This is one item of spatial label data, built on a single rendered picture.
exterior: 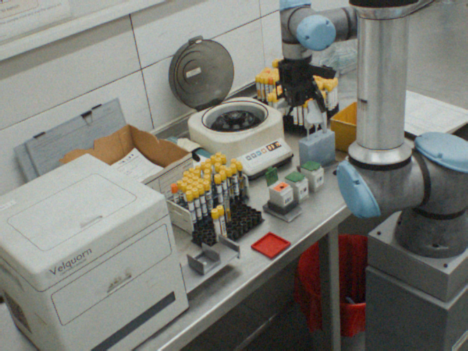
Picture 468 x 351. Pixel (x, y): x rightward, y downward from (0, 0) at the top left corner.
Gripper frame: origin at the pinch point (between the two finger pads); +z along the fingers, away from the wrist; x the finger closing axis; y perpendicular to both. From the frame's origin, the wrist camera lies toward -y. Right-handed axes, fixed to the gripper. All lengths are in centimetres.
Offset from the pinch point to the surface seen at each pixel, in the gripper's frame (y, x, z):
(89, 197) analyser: 66, 12, -15
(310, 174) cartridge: 6.5, 7.8, 9.7
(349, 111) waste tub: -22.4, -6.6, 7.0
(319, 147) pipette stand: -2.1, 2.0, 7.4
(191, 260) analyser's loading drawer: 49, 15, 9
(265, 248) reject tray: 30.6, 17.9, 15.0
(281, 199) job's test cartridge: 19.5, 11.3, 9.4
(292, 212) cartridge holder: 17.6, 12.9, 13.8
